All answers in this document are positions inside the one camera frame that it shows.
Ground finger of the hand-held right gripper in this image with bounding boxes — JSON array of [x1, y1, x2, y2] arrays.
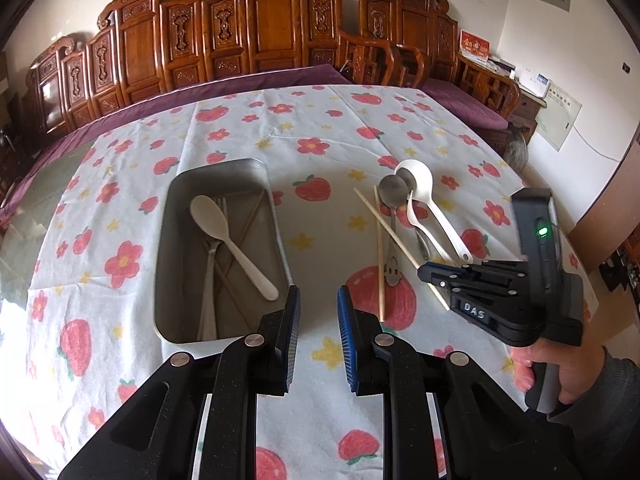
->
[[422, 278, 527, 307], [417, 260, 527, 282]]

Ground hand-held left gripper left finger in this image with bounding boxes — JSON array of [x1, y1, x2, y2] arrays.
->
[[57, 285, 302, 480]]

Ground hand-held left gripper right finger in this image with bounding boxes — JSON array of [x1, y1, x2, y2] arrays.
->
[[336, 285, 583, 480]]

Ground dark wooden chopstick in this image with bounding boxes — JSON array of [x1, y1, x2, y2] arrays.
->
[[202, 235, 254, 332], [214, 189, 266, 281]]

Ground white curved-handle spoon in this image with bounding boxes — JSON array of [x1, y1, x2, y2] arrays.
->
[[406, 195, 458, 267]]

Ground metal fork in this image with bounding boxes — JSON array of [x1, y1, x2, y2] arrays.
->
[[196, 197, 231, 342]]

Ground white soup spoon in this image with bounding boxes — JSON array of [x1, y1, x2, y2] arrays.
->
[[395, 159, 474, 265]]

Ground metal spoon with smiley handle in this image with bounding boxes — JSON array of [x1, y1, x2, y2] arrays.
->
[[377, 175, 411, 287]]

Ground rectangular metal tray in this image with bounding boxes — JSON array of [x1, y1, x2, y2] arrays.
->
[[152, 157, 296, 345]]

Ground cream plastic spoon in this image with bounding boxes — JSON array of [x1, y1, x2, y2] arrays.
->
[[190, 194, 280, 302]]

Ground person's right forearm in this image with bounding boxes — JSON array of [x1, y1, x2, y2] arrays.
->
[[575, 347, 640, 480]]

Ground person's right hand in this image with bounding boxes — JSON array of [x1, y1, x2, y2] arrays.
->
[[512, 344, 609, 405]]

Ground purple armchair cushion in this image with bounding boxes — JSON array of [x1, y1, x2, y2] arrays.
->
[[422, 77, 510, 131]]

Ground strawberry flower printed tablecloth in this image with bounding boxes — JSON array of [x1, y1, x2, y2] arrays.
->
[[0, 84, 601, 480]]

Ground red desk calendar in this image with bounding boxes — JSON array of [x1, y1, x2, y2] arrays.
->
[[459, 29, 493, 63]]

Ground carved wooden armchair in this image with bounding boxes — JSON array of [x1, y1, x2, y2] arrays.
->
[[357, 0, 522, 133]]

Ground carved wooden sofa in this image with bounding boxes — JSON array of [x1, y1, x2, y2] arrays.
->
[[25, 0, 426, 146]]

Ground white wall cable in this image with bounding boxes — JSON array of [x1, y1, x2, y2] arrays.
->
[[570, 120, 623, 163]]

